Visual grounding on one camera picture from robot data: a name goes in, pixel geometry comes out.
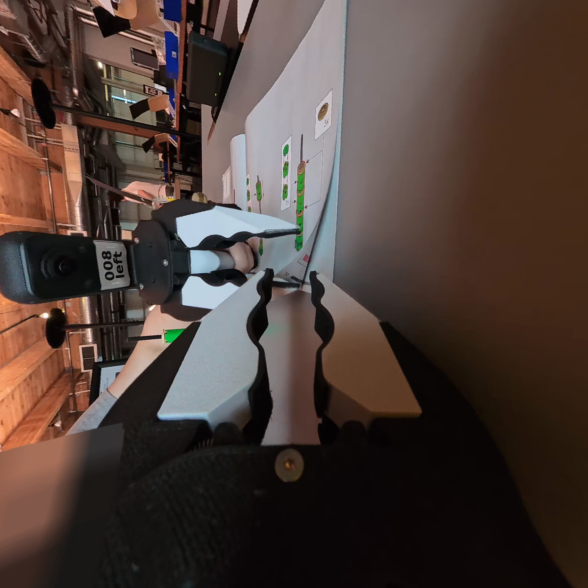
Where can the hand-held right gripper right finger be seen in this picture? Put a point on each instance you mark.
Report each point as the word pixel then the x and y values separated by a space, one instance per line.
pixel 367 372

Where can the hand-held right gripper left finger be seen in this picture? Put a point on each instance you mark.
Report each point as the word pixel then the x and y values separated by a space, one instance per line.
pixel 216 367

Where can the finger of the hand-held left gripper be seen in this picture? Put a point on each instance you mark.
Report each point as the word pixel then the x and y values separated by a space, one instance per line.
pixel 206 294
pixel 229 225

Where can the green brick bamboo stalk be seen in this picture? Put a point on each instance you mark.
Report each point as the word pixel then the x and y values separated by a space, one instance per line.
pixel 174 336

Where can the brick set instruction booklet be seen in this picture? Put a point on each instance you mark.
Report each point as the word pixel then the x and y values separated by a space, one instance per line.
pixel 303 101

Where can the person's left forearm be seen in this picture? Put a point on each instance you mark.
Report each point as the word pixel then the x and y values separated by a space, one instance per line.
pixel 138 367

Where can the person's left hand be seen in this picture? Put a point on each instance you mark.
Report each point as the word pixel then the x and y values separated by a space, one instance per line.
pixel 243 257

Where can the black framed sign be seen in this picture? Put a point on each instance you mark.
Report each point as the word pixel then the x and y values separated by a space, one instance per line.
pixel 108 381

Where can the black pole stand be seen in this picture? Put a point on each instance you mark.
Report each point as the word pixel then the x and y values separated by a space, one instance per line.
pixel 56 328
pixel 43 103

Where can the black box device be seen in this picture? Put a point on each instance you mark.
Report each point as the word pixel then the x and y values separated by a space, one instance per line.
pixel 206 69

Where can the blue storage bin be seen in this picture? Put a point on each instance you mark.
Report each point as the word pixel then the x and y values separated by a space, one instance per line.
pixel 173 10
pixel 172 55

